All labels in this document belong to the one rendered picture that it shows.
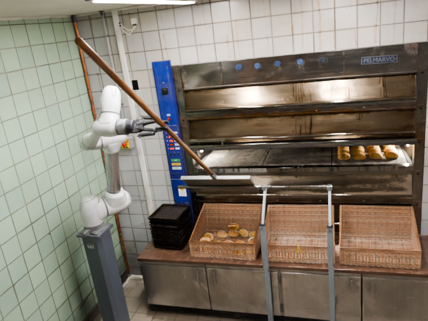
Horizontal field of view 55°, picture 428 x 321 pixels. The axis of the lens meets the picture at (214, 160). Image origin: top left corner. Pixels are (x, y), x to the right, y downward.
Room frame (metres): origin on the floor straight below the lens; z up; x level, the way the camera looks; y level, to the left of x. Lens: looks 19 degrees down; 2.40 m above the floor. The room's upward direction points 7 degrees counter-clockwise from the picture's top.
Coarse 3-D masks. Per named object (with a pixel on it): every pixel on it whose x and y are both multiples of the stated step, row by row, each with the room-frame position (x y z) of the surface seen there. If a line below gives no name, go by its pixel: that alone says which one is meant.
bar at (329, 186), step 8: (328, 184) 2.79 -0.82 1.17; (264, 192) 2.88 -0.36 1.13; (328, 192) 2.74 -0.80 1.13; (264, 200) 2.84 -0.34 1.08; (328, 200) 2.70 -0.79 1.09; (264, 208) 2.79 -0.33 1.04; (328, 208) 2.65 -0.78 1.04; (264, 216) 2.76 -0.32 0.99; (264, 224) 2.70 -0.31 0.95; (264, 232) 2.68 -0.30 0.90; (328, 232) 2.54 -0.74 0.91; (264, 240) 2.68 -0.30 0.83; (328, 240) 2.54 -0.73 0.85; (264, 248) 2.68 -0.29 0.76; (328, 248) 2.54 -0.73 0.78; (264, 256) 2.68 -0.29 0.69; (328, 256) 2.54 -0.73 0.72; (264, 264) 2.69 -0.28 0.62; (328, 264) 2.54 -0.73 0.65; (264, 272) 2.69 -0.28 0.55; (264, 280) 2.69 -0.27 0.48; (272, 304) 2.70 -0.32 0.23; (272, 312) 2.68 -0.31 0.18; (272, 320) 2.68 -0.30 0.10
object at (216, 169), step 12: (216, 168) 3.41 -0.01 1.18; (228, 168) 3.38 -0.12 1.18; (240, 168) 3.34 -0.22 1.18; (252, 168) 3.31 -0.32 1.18; (264, 168) 3.27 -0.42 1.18; (276, 168) 3.24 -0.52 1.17; (288, 168) 3.21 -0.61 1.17; (300, 168) 3.18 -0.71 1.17; (312, 168) 3.15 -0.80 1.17; (324, 168) 3.12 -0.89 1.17; (336, 168) 3.09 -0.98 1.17; (348, 168) 3.06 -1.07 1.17; (360, 168) 3.03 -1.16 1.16; (372, 168) 3.01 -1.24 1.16; (384, 168) 2.98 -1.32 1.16; (396, 168) 2.95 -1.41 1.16; (408, 168) 2.93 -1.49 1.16
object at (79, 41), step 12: (84, 48) 1.58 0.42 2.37; (96, 60) 1.64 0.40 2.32; (108, 72) 1.71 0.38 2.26; (120, 84) 1.79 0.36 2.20; (132, 96) 1.88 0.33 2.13; (144, 108) 1.97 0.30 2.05; (156, 120) 2.08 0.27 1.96; (168, 132) 2.20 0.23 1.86; (180, 144) 2.34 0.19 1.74; (192, 156) 2.51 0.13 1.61; (204, 168) 2.71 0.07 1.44
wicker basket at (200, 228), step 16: (208, 208) 3.41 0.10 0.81; (224, 208) 3.36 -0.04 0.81; (240, 208) 3.31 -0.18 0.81; (256, 208) 3.26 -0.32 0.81; (208, 224) 3.37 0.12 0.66; (240, 224) 3.27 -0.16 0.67; (256, 224) 3.23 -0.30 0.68; (192, 240) 3.05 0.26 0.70; (224, 240) 3.18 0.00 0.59; (256, 240) 2.91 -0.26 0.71; (192, 256) 2.98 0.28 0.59; (208, 256) 2.94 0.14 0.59; (224, 256) 2.90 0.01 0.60; (240, 256) 2.86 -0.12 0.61; (256, 256) 2.86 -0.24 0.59
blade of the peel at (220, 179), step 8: (184, 176) 2.99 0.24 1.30; (192, 176) 2.97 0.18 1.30; (200, 176) 2.95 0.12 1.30; (208, 176) 2.93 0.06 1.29; (224, 176) 2.89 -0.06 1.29; (232, 176) 2.87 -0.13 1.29; (240, 176) 2.85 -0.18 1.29; (248, 176) 2.83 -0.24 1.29; (192, 184) 3.08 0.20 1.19; (200, 184) 3.06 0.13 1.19; (208, 184) 3.04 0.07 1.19; (216, 184) 3.02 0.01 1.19; (224, 184) 3.00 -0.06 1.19; (232, 184) 2.98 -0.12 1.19; (240, 184) 2.96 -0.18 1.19; (248, 184) 2.94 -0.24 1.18
